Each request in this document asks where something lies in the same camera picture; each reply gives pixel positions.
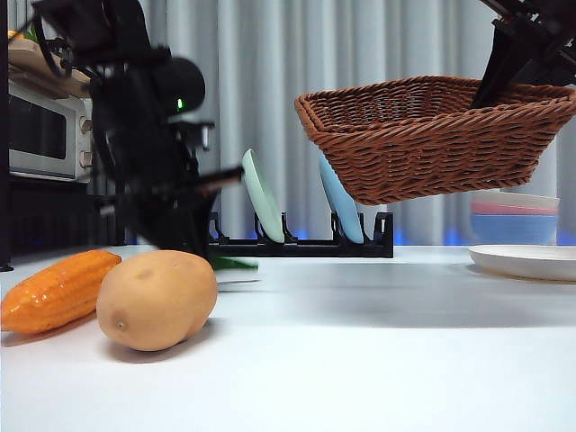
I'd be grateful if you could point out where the grey curtain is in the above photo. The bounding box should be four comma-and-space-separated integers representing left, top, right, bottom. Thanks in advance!
7, 0, 576, 248

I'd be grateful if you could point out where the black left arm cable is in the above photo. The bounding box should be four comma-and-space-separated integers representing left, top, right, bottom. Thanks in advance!
30, 11, 76, 80

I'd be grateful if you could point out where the pale green plate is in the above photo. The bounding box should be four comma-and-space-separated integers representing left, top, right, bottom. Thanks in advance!
241, 148, 286, 245

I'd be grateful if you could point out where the white flat plate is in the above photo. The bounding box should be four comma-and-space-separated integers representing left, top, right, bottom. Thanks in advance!
467, 244, 576, 283

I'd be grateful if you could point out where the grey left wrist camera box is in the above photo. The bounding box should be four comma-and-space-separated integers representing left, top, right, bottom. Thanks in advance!
193, 119, 216, 151

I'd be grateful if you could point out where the blue bowl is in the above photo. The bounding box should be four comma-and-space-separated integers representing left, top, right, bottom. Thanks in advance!
469, 214, 560, 247

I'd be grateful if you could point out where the white bowl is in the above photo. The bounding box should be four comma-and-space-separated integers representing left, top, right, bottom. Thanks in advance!
472, 190, 561, 215

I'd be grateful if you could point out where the light blue plate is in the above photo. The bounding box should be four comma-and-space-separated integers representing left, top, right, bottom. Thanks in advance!
318, 155, 365, 244

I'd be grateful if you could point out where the silver toaster oven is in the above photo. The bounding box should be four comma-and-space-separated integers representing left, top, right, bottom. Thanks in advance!
7, 82, 96, 184

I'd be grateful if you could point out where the brown wicker basket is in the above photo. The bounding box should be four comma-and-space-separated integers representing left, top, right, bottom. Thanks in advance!
294, 75, 576, 207

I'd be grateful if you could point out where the pink bowl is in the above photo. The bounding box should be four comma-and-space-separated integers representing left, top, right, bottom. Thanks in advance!
471, 201, 560, 218

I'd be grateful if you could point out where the black plate rack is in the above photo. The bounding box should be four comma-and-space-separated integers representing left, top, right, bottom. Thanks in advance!
207, 211, 395, 259

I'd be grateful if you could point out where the orange corn cob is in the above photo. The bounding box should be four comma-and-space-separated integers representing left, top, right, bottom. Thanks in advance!
0, 249, 123, 336

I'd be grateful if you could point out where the tan potato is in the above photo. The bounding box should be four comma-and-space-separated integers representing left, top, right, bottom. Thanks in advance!
95, 249, 220, 353

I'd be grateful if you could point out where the wooden tray with black handle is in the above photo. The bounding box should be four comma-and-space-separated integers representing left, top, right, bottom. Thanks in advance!
7, 38, 92, 98

